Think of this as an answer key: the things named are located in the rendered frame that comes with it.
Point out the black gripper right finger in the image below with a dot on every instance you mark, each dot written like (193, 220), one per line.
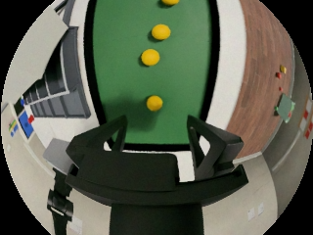
(224, 146)

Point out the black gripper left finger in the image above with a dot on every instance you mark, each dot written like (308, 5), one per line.
(96, 137)

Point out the yellow marble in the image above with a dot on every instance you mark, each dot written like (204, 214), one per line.
(171, 2)
(161, 31)
(154, 103)
(150, 57)

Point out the green tray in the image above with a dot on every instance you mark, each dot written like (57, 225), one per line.
(115, 35)

